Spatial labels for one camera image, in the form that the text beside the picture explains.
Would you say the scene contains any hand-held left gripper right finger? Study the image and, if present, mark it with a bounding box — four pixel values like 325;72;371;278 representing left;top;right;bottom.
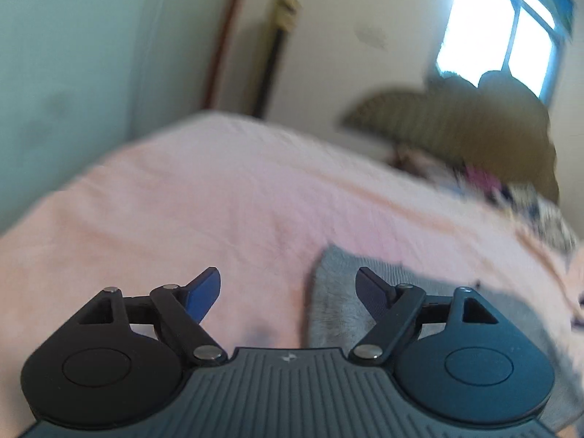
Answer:
347;266;503;366

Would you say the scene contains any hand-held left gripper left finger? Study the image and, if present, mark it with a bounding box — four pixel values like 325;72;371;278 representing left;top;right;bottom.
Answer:
77;266;229;366

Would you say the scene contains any grey sweater with navy sleeves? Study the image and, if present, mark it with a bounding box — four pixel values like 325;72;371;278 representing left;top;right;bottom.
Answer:
305;245;584;432

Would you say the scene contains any pink bed sheet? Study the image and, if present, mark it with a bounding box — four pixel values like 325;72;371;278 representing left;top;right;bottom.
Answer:
0;110;584;438

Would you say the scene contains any magenta garment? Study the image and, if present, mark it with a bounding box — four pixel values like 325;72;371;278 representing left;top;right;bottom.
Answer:
463;166;505;195

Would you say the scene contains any white patterned garment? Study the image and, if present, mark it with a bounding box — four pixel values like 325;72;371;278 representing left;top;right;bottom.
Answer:
504;185;579;253

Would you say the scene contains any olive quilted headboard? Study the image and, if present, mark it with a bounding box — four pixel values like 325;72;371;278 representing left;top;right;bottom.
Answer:
340;70;561;204

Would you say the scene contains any gold and black tower fan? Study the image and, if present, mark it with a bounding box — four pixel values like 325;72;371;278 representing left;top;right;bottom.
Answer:
253;0;302;118

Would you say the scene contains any white wardrobe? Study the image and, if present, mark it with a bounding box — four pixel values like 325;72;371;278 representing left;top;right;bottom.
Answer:
0;0;229;233

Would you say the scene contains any window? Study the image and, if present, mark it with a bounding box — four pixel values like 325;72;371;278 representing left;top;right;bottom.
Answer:
434;0;575;103

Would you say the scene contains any wooden door frame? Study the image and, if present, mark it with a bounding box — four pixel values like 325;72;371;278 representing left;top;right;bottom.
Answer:
206;0;253;108

